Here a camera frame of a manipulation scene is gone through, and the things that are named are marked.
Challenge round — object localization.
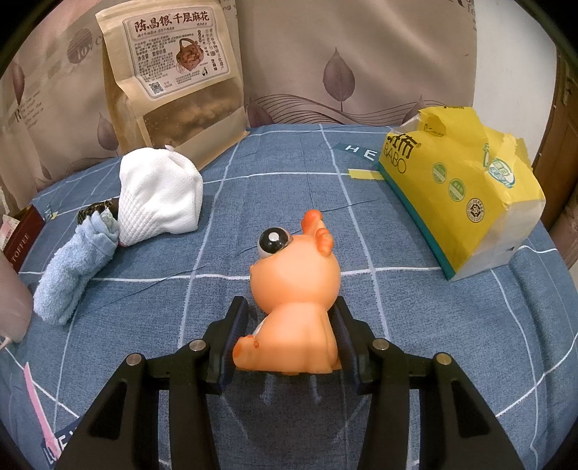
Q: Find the blue checked tablecloth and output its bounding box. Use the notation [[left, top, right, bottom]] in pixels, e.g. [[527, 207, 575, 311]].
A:
[[0, 123, 574, 470]]

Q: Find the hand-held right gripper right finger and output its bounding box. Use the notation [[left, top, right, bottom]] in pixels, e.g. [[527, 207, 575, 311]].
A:
[[332, 296, 527, 470]]

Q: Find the red metal tin box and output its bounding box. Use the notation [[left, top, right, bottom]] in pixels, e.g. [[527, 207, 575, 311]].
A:
[[0, 204, 46, 274]]

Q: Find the beige leaf print curtain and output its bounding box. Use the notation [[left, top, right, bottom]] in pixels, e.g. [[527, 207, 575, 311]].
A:
[[0, 0, 479, 213]]

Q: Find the white waffle cloth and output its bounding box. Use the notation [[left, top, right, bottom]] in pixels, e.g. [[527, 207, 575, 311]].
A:
[[118, 145, 203, 248]]

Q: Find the orange rubber toy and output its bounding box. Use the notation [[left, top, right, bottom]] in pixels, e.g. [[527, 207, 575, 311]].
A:
[[232, 209, 342, 375]]

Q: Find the pink mug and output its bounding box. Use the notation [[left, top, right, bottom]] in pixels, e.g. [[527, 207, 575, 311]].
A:
[[0, 257, 34, 351]]

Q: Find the yellow tissue pack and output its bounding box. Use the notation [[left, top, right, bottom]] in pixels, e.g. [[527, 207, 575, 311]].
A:
[[377, 106, 546, 282]]

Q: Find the wooden door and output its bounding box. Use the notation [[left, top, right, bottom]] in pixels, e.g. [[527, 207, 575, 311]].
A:
[[533, 45, 578, 267]]

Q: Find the light blue towel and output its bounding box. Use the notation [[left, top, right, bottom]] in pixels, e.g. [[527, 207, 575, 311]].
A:
[[34, 210, 120, 326]]

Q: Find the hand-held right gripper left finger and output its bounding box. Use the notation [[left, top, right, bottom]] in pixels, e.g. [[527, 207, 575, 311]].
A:
[[54, 296, 250, 470]]

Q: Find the kraft paper snack bag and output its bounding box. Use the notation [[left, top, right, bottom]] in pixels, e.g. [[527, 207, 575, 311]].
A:
[[95, 0, 249, 169]]

